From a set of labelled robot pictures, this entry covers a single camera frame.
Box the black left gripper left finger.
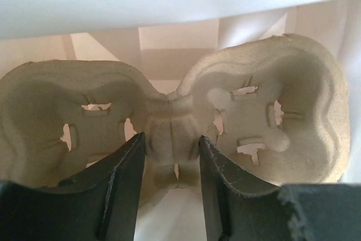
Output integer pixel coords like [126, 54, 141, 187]
[1, 133, 146, 240]

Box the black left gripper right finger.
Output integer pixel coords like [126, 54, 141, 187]
[199, 136, 360, 240]

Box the cardboard cup carrier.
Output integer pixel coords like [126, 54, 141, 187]
[1, 34, 350, 205]

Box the brown paper bag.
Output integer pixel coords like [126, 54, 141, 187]
[0, 0, 361, 241]

